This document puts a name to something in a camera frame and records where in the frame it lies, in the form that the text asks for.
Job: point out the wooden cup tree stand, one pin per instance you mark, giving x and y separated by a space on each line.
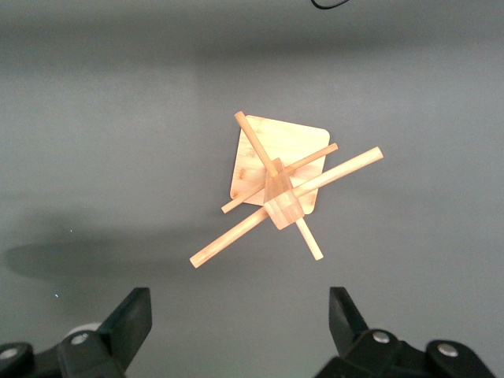
281 189

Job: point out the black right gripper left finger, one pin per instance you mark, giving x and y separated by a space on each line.
118 334

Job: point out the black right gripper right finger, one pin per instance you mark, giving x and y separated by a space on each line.
366 346

